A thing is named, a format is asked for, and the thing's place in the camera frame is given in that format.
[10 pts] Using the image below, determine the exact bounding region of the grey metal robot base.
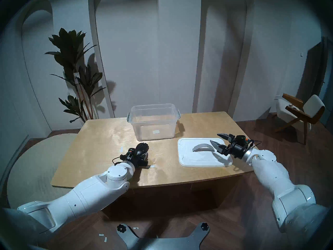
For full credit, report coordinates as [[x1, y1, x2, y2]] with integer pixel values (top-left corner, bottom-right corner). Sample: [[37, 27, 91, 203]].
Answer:
[[116, 222, 210, 250]]

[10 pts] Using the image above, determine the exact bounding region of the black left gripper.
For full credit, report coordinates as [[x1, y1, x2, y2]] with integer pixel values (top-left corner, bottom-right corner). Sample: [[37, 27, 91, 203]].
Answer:
[[120, 147, 149, 169]]

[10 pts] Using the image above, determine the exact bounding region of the clear plastic storage container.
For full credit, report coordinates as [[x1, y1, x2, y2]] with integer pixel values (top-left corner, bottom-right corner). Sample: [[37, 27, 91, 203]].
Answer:
[[127, 104, 181, 141]]

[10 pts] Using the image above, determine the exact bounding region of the light wooden table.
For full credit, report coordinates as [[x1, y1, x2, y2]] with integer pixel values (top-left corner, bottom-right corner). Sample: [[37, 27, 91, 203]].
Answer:
[[51, 111, 258, 208]]

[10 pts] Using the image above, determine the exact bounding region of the tall dark green plant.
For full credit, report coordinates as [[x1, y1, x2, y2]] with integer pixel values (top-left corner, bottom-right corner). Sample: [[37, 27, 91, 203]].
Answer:
[[44, 28, 107, 123]]

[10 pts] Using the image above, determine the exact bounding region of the black computer mouse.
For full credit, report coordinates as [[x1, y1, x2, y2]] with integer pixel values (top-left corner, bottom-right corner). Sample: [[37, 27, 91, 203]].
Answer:
[[135, 142, 149, 157]]

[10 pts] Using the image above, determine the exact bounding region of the white lid with grey handle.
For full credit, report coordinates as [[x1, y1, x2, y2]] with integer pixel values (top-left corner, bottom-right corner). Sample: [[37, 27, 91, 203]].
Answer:
[[178, 137, 233, 168]]

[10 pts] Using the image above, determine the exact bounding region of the round beige rug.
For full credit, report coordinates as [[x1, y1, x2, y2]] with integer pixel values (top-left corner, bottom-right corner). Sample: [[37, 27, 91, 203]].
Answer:
[[7, 134, 78, 209]]

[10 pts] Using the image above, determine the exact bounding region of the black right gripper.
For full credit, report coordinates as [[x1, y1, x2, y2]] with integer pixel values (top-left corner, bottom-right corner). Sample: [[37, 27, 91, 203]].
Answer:
[[210, 133, 253, 159]]

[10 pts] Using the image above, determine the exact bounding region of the wooden armchair with white cushions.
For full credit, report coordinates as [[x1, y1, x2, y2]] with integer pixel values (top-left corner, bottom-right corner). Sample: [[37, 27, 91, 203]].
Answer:
[[274, 93, 326, 145]]

